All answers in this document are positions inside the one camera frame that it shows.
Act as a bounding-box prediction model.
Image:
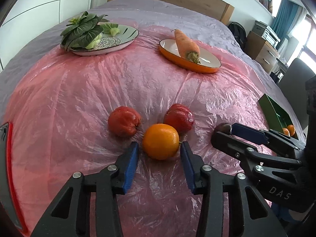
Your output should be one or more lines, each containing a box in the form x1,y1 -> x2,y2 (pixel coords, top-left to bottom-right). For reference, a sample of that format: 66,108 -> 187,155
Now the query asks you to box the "pink plastic sheet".
3,26 -> 268,230

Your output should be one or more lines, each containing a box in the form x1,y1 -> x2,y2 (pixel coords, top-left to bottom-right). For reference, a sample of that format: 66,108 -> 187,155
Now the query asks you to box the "green rectangular tray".
258,94 -> 294,134

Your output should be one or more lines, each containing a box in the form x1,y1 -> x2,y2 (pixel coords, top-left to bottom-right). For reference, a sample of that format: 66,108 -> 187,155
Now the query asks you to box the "grey printer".
252,21 -> 280,49

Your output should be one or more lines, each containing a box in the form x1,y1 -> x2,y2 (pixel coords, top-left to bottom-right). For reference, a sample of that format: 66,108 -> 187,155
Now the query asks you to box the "carrot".
174,29 -> 200,64

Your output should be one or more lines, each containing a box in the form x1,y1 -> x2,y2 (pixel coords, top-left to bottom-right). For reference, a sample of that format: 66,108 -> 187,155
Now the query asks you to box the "black backpack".
228,22 -> 247,51

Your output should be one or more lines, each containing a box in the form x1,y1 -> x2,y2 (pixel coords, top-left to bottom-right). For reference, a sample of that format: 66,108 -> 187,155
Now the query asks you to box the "teal curtain right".
271,0 -> 300,40

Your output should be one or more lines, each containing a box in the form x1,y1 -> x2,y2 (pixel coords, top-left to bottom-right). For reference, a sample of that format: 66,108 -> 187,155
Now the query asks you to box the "orange tangerine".
282,127 -> 290,136
287,125 -> 296,136

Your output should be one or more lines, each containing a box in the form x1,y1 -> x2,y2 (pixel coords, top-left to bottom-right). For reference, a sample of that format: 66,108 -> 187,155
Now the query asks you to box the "leafy bok choy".
60,11 -> 109,51

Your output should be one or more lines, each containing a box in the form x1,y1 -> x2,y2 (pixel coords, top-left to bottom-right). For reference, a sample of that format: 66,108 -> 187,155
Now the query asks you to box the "red apple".
163,103 -> 194,135
108,106 -> 141,138

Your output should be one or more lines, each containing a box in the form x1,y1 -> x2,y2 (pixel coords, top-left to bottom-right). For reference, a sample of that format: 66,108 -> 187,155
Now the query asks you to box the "small bok choy piece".
101,23 -> 120,37

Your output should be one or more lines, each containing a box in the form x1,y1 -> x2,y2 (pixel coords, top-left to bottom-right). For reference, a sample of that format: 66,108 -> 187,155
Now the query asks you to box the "purple bed cover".
1,0 -> 306,141

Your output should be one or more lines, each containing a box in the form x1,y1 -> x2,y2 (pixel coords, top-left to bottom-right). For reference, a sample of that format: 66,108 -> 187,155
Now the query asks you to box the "orange oval dish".
159,39 -> 221,74

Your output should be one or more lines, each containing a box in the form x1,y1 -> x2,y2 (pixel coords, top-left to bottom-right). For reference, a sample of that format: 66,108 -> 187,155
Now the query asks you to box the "smartphone with red case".
1,122 -> 29,234

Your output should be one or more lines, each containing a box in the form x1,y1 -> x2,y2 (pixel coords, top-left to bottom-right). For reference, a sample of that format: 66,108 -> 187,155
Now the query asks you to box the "grey chair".
278,58 -> 315,130

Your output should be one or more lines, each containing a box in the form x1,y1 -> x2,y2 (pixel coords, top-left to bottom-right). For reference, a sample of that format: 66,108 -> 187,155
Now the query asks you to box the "wooden dresser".
245,31 -> 280,74

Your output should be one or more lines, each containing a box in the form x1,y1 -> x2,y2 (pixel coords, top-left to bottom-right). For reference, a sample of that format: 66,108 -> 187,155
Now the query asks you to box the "patterned round plate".
70,24 -> 139,56

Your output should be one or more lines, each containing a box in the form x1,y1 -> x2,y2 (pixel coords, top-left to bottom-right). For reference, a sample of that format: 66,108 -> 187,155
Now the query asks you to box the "white wardrobe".
1,0 -> 91,70

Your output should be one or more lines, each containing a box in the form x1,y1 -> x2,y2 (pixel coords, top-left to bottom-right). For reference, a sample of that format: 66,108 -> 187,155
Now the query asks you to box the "dark plum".
214,122 -> 232,135

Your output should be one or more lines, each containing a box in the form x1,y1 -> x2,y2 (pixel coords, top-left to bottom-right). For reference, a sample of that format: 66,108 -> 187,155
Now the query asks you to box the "yellow orange fruit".
142,124 -> 179,161

